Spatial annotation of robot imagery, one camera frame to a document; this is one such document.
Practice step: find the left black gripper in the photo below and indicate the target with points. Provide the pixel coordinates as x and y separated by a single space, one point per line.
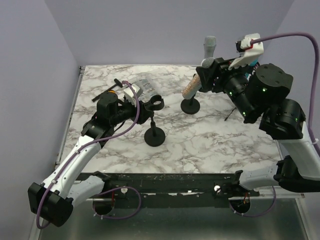
139 112

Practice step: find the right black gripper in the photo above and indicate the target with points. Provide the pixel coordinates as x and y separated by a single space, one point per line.
219 68

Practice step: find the black tripod mic stand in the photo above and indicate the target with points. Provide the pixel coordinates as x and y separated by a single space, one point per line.
227 117

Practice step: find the black shock-mount mic stand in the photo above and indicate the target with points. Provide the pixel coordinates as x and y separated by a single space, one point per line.
190 106

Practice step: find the glitter handle microphone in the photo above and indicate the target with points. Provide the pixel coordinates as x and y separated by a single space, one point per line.
195 84

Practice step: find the tall grey microphone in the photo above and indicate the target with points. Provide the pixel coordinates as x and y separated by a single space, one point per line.
209 46

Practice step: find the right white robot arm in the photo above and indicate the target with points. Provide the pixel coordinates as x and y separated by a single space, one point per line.
263 98

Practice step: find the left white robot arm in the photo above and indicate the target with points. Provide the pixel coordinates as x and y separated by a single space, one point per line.
54 199

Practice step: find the black round-base mic stand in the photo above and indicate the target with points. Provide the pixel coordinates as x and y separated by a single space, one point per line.
154 136

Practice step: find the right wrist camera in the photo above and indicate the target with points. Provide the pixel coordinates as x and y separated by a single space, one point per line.
248 52

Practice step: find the black T-handle tool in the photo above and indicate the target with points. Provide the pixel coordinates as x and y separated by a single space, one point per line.
117 83

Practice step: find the clear plastic screw box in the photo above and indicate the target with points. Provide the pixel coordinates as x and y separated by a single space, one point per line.
147 82

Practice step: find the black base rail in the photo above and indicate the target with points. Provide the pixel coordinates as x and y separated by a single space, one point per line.
168 190

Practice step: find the blue microphone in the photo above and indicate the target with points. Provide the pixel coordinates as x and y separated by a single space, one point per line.
252 69

